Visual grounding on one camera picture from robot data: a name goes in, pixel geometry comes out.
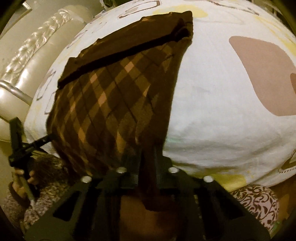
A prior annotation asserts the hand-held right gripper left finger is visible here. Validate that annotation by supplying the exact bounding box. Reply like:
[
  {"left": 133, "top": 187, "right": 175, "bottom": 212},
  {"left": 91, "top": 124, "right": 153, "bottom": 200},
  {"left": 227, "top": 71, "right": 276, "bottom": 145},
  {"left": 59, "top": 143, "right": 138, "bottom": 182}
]
[{"left": 24, "top": 151, "right": 144, "bottom": 241}]

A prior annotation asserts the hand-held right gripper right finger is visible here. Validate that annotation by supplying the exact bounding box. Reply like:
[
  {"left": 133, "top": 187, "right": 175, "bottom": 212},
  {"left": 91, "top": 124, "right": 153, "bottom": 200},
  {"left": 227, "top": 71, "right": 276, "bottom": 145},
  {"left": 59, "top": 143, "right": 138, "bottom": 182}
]
[{"left": 154, "top": 151, "right": 271, "bottom": 241}]

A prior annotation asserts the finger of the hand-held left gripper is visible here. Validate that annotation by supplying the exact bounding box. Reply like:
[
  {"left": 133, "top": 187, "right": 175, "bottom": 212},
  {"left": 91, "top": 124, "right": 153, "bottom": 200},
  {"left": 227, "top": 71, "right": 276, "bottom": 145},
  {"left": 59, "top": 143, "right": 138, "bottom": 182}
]
[
  {"left": 10, "top": 116, "right": 25, "bottom": 151},
  {"left": 23, "top": 134, "right": 56, "bottom": 151}
]

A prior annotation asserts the brown plaid sweater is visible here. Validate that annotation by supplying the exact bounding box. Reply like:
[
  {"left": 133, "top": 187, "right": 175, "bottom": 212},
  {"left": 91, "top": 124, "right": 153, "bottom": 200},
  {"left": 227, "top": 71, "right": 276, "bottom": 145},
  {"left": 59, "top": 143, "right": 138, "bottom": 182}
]
[{"left": 46, "top": 10, "right": 195, "bottom": 212}]

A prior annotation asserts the person's left forearm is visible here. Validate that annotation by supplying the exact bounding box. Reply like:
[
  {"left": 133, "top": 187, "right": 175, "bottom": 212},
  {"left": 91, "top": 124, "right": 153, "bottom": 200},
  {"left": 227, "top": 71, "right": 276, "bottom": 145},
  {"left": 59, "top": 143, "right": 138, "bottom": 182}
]
[{"left": 3, "top": 183, "right": 58, "bottom": 232}]

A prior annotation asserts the person's left hand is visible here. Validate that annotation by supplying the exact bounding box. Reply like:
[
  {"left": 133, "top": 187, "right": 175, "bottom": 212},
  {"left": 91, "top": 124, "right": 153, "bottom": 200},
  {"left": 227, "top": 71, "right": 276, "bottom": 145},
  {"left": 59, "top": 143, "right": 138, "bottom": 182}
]
[{"left": 10, "top": 169, "right": 38, "bottom": 198}]

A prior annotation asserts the cream tufted leather headboard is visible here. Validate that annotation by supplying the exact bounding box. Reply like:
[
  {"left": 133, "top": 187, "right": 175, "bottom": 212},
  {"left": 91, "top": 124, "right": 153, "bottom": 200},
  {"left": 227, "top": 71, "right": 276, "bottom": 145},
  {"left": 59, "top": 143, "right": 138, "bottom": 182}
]
[{"left": 0, "top": 0, "right": 104, "bottom": 142}]

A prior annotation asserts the brown patterned bed cloth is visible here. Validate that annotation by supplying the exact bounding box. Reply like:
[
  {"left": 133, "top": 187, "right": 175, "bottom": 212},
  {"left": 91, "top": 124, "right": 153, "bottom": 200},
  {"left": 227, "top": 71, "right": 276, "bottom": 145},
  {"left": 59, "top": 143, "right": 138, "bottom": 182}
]
[{"left": 231, "top": 184, "right": 280, "bottom": 232}]

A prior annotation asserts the white printed bed sheet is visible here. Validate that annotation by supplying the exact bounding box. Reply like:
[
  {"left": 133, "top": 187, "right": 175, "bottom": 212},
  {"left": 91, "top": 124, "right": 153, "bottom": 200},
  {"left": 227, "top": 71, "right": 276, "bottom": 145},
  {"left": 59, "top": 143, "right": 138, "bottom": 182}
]
[{"left": 24, "top": 0, "right": 296, "bottom": 193}]

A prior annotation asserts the silver metal bed rail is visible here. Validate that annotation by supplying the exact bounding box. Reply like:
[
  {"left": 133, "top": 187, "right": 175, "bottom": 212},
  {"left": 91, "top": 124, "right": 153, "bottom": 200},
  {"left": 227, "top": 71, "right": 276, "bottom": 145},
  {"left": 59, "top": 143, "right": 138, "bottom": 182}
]
[{"left": 0, "top": 81, "right": 32, "bottom": 105}]

